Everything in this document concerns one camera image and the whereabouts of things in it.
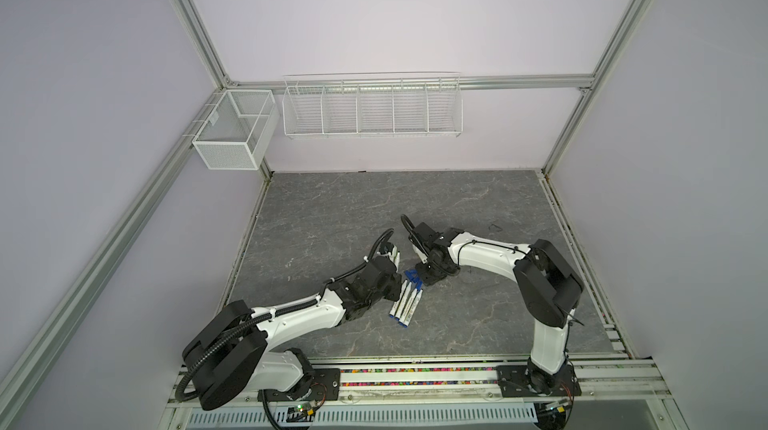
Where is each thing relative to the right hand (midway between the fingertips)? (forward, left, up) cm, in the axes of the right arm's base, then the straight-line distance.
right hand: (429, 278), depth 92 cm
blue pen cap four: (-3, +3, +2) cm, 5 cm away
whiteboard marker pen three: (-8, +10, 0) cm, 13 cm away
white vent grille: (-36, +41, 0) cm, 54 cm away
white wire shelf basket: (+56, +19, +25) cm, 64 cm away
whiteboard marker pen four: (-8, +9, +1) cm, 11 cm away
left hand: (-4, +10, +7) cm, 12 cm away
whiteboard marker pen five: (-10, +5, +1) cm, 11 cm away
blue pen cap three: (0, +6, 0) cm, 6 cm away
